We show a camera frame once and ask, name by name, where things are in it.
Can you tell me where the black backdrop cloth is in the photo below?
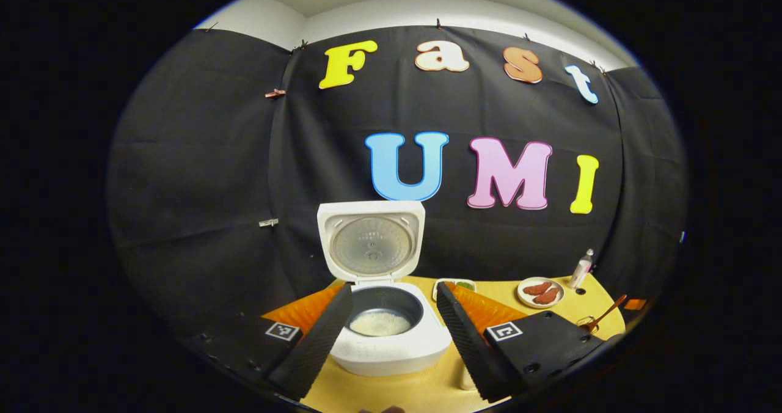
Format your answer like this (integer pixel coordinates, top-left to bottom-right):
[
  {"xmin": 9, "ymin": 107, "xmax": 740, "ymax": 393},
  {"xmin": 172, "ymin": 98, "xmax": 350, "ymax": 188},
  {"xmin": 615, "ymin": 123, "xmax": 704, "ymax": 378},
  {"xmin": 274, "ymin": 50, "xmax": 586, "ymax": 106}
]
[{"xmin": 107, "ymin": 25, "xmax": 688, "ymax": 340}]

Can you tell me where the white divided bean dish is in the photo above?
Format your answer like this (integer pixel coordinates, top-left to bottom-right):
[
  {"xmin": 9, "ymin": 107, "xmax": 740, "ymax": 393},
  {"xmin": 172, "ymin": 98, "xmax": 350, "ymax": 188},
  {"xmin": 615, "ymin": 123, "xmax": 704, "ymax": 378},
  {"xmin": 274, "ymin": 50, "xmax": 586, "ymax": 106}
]
[{"xmin": 432, "ymin": 278, "xmax": 477, "ymax": 301}]

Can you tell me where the small pink label bottle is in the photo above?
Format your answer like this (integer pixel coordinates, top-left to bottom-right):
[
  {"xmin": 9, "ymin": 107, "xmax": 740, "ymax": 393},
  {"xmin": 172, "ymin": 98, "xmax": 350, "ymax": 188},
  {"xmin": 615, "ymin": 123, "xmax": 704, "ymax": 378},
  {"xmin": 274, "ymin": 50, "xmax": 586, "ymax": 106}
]
[{"xmin": 569, "ymin": 249, "xmax": 594, "ymax": 290}]

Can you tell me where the white rice cooker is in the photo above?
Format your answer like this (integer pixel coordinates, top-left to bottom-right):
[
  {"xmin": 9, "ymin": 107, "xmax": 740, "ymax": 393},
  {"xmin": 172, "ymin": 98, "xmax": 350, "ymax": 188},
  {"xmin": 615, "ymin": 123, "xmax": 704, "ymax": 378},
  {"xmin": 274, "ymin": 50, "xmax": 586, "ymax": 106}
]
[{"xmin": 316, "ymin": 200, "xmax": 453, "ymax": 377}]

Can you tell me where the white round plate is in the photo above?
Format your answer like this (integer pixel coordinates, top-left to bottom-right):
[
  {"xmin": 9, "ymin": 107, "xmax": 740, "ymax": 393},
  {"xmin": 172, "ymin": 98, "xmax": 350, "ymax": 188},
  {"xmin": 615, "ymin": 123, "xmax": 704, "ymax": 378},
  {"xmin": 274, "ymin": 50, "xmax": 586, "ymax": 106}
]
[{"xmin": 517, "ymin": 277, "xmax": 566, "ymax": 309}]

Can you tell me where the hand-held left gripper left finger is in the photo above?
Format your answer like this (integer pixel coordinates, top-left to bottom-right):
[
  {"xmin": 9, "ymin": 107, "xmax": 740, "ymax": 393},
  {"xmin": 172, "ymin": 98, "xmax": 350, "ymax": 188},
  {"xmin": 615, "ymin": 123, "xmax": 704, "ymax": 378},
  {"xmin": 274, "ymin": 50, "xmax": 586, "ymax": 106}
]
[{"xmin": 183, "ymin": 282, "xmax": 355, "ymax": 401}]

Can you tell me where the brown wooden spoon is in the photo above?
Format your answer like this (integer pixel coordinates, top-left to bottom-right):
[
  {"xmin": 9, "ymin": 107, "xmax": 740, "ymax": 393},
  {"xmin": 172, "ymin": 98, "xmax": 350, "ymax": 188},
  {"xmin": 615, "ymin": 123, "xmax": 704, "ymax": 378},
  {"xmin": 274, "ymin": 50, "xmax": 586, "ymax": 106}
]
[{"xmin": 577, "ymin": 294, "xmax": 629, "ymax": 333}]

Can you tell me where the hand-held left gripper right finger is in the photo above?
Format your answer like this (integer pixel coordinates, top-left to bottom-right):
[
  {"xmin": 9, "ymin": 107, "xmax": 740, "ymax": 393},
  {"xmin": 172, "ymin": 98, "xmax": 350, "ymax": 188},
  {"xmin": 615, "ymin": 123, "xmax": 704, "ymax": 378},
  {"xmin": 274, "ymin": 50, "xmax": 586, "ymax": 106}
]
[{"xmin": 435, "ymin": 280, "xmax": 605, "ymax": 403}]

